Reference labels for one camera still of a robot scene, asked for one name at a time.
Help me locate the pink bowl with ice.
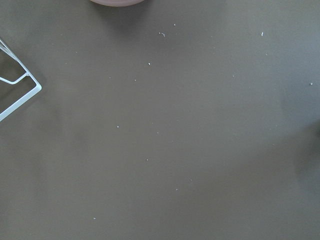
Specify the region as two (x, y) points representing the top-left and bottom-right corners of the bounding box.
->
(90, 0), (144, 7)

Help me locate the white wire cup rack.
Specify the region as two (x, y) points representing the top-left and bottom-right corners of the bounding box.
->
(0, 40), (42, 121)

